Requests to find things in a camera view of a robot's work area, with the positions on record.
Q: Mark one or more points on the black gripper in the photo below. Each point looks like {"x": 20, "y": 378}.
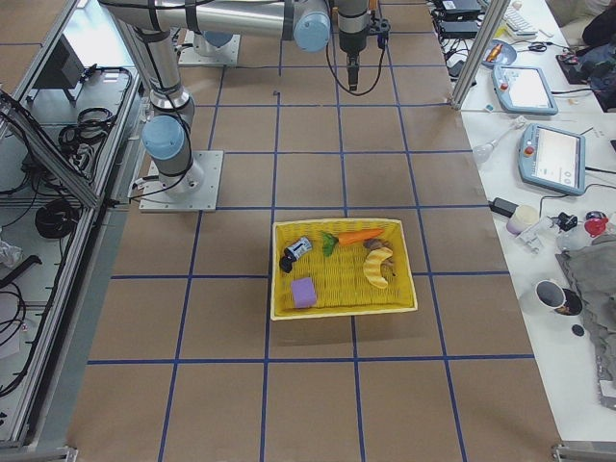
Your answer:
{"x": 350, "y": 39}

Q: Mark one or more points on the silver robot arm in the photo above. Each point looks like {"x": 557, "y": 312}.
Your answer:
{"x": 307, "y": 23}

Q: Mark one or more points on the blue plate with brass part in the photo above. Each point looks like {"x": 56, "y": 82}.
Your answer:
{"x": 498, "y": 52}

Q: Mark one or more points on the upper teach pendant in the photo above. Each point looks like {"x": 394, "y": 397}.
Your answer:
{"x": 523, "y": 90}

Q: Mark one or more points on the teach pendant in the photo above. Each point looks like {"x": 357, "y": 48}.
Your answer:
{"x": 552, "y": 159}
{"x": 523, "y": 90}

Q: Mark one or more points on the orange toy carrot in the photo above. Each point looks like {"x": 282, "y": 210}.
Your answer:
{"x": 330, "y": 241}

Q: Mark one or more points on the toy croissant bread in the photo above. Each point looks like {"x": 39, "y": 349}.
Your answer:
{"x": 372, "y": 267}

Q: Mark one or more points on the black power adapter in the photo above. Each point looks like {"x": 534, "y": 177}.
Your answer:
{"x": 503, "y": 207}

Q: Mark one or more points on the lower teach pendant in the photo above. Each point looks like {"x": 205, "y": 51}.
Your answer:
{"x": 552, "y": 159}

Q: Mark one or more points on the white paper cup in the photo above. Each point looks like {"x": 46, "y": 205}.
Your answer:
{"x": 521, "y": 219}

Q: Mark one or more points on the purple block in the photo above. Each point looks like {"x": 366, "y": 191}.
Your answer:
{"x": 303, "y": 293}

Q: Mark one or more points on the white mug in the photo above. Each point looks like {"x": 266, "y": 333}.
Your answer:
{"x": 548, "y": 295}

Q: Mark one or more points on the grey cloth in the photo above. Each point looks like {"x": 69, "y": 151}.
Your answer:
{"x": 590, "y": 271}

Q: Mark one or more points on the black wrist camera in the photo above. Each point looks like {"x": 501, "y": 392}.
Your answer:
{"x": 380, "y": 28}

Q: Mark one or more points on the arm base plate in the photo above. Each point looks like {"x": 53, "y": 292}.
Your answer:
{"x": 198, "y": 51}
{"x": 196, "y": 191}

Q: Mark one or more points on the aluminium frame post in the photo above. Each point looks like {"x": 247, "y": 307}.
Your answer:
{"x": 490, "y": 24}

